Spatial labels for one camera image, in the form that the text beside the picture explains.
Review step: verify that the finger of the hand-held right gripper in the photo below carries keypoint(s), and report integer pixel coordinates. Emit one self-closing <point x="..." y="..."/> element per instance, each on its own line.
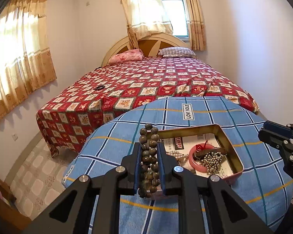
<point x="269" y="140"/>
<point x="277" y="131"/>

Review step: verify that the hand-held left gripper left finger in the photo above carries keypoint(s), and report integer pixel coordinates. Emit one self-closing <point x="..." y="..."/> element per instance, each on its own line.
<point x="136" y="170"/>

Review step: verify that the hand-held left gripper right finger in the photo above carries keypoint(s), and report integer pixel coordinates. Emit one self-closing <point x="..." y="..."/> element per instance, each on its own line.
<point x="161" y="173"/>

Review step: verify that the pink bangle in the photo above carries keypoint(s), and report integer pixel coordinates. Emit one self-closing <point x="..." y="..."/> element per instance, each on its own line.
<point x="193" y="162"/>

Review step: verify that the metal tin box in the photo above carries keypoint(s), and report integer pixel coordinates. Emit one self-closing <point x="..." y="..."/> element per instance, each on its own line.
<point x="185" y="132"/>

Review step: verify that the newspaper lining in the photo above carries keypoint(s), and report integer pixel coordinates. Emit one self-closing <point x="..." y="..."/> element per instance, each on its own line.
<point x="183" y="142"/>

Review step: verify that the blue plaid cloth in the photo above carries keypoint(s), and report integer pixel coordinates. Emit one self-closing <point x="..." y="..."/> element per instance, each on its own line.
<point x="107" y="146"/>

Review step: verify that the red patterned bed sheet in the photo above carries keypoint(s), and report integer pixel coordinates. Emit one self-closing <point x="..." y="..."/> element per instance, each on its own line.
<point x="136" y="78"/>

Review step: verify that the pink floral pillow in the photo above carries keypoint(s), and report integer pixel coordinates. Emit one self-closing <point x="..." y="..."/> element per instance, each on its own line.
<point x="125" y="56"/>

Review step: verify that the striped pillow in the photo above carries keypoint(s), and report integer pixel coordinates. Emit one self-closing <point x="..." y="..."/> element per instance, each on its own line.
<point x="177" y="52"/>

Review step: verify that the cream wooden headboard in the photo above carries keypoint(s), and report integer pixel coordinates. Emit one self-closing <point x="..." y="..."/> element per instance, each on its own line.
<point x="117" y="48"/>

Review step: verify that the narrow beige floral curtain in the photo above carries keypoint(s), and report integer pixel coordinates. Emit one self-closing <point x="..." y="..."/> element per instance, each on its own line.
<point x="196" y="17"/>

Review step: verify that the brown wooden furniture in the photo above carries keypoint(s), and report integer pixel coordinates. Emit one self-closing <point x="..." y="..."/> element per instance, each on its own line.
<point x="0" y="207"/>

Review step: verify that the window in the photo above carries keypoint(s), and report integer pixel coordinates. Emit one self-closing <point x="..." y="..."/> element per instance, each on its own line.
<point x="177" y="17"/>

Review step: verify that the wide beige curtain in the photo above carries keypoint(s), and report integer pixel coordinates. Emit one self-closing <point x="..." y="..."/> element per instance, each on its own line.
<point x="19" y="53"/>

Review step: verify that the white wall socket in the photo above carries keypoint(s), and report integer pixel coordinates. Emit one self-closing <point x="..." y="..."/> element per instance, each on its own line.
<point x="15" y="136"/>

